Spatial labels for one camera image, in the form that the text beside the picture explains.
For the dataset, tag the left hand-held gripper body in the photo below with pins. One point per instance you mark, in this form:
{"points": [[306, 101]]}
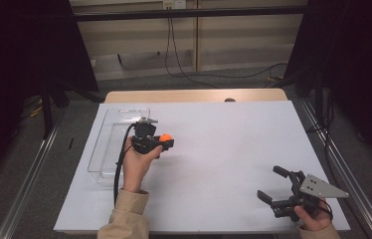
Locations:
{"points": [[144, 139]]}

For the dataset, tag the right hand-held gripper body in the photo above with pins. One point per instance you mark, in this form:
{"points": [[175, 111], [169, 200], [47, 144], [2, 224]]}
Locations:
{"points": [[321, 189]]}

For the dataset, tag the plain orange mandarin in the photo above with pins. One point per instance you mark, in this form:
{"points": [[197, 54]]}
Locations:
{"points": [[166, 136]]}

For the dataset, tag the clear plastic tray container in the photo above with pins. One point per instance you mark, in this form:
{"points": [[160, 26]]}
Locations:
{"points": [[111, 142]]}

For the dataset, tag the person's left hand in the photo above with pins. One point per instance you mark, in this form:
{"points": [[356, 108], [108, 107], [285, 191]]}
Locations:
{"points": [[137, 169]]}

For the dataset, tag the person's right hand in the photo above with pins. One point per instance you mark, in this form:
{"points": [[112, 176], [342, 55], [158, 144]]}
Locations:
{"points": [[315, 219]]}

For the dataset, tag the white board sheet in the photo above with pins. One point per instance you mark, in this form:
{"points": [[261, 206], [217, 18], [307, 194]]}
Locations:
{"points": [[223, 166]]}

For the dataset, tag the wooden table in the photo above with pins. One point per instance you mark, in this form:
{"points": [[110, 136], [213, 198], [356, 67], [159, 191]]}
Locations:
{"points": [[190, 95]]}

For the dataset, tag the small black stick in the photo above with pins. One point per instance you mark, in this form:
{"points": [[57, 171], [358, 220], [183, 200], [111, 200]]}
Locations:
{"points": [[71, 143]]}

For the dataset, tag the black stand legs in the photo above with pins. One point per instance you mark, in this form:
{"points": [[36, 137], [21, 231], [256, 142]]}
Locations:
{"points": [[306, 83]]}

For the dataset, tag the black stand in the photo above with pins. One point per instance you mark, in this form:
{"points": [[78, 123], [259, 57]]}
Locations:
{"points": [[46, 109]]}

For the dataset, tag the black curtain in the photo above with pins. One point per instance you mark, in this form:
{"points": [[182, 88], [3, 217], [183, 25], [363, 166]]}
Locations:
{"points": [[356, 66], [25, 66]]}

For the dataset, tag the black horizontal bar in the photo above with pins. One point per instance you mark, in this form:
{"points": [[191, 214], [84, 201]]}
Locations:
{"points": [[190, 13]]}

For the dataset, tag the metal floor rail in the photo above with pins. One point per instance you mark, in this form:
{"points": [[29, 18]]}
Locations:
{"points": [[25, 189], [349, 179]]}

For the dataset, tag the white wall outlet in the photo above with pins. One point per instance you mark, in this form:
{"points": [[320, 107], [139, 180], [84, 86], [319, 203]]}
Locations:
{"points": [[174, 4]]}

